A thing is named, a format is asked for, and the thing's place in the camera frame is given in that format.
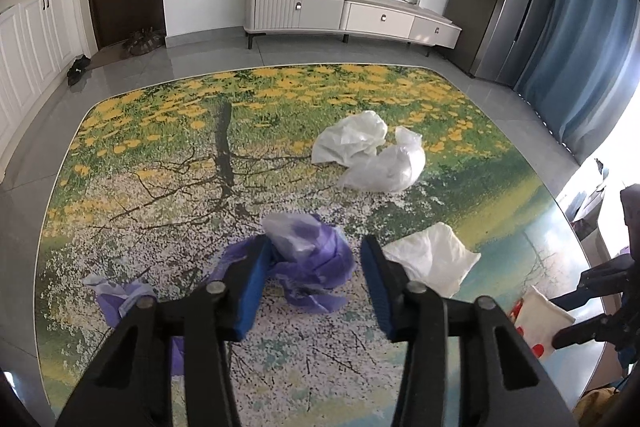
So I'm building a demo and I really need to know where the white plastic packaging bag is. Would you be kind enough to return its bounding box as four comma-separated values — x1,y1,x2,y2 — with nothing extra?
311,110,388,166

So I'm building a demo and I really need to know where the brown door mat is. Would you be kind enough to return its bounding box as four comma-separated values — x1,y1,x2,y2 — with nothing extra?
92,47,131,62

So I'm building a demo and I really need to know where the pair of black shoes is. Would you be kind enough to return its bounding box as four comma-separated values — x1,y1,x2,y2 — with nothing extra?
66,54,92,86

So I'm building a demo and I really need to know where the pair of brown shoes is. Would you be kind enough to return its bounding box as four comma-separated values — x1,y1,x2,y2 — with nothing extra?
122,28,165,56

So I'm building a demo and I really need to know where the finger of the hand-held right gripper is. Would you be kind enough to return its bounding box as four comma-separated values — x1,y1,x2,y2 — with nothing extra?
552,307,631,350
550,254,636,310

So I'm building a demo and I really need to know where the small purple plastic bag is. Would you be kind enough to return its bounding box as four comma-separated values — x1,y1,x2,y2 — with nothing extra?
82,274,186,375

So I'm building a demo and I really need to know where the blue curtain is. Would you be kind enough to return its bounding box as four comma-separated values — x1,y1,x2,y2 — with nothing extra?
512,0,640,165

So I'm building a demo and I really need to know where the translucent white plastic bag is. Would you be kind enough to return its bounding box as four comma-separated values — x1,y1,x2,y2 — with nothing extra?
337,126,427,192

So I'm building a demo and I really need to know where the large purple plastic bag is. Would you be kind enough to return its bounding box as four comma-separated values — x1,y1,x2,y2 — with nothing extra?
207,213,356,313

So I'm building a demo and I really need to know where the white wall cabinet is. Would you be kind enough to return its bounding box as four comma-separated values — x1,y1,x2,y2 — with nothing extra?
0,0,98,142

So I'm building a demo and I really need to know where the white television cabinet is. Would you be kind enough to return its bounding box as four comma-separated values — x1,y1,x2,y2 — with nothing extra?
243,0,462,56

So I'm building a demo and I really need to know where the white crumpled tissue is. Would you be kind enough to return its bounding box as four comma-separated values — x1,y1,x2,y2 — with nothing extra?
382,222,482,299

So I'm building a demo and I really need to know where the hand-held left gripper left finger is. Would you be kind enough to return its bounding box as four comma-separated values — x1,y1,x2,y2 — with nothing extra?
55,234,273,427

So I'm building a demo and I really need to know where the red and white snack bag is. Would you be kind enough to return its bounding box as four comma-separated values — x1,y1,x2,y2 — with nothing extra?
510,285,576,358

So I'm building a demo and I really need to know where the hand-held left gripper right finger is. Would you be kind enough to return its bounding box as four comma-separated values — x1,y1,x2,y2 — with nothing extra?
360,234,576,427

